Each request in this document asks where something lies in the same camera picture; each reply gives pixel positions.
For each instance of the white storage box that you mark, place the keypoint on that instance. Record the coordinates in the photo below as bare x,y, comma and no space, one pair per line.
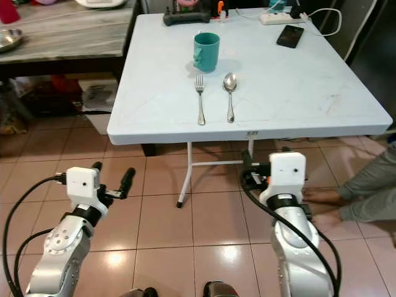
102,120

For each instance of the red plastic bag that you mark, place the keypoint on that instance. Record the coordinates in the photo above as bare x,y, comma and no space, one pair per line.
65,84

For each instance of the white kitchen appliance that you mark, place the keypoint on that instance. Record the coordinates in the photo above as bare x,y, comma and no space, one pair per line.
99,3

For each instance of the black smartphone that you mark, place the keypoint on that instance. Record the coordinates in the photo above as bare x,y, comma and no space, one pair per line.
290,36

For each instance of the dark robot left leg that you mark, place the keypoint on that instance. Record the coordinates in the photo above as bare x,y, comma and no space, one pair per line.
137,292

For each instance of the black plug adapter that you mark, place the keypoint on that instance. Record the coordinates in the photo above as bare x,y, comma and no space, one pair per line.
296,11

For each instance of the silver fork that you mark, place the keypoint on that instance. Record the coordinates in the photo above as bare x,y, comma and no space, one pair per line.
200,93

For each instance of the white folding table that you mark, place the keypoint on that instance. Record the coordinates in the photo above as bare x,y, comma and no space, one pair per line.
284,93

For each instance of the silver spoon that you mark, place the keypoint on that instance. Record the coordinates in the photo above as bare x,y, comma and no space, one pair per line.
230,81

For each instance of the person leg grey trousers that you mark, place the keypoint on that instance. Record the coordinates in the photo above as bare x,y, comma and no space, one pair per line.
368,185

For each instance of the grey marble counter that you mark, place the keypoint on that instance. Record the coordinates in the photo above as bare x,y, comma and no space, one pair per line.
62,37

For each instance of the teal mug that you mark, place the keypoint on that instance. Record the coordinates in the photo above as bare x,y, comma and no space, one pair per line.
206,52

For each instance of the dark robot right leg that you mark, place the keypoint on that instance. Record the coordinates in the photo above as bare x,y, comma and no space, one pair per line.
223,290

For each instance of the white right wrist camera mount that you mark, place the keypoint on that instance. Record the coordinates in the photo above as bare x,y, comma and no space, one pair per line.
288,176

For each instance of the black handheld tool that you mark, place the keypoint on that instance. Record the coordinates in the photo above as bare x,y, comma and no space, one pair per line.
185,17

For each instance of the white power strip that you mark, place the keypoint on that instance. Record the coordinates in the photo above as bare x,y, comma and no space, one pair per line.
275,19

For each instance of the dark robot leg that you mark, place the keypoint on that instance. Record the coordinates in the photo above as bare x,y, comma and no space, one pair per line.
223,290
137,292

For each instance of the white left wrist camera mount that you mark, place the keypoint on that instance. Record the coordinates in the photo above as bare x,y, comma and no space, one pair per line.
81,185

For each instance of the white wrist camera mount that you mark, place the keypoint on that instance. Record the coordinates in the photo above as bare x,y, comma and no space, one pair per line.
81,185
288,176

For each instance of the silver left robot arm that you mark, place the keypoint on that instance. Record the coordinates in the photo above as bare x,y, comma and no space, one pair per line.
62,247

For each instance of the steel bowl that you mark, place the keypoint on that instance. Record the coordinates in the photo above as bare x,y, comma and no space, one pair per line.
10,41

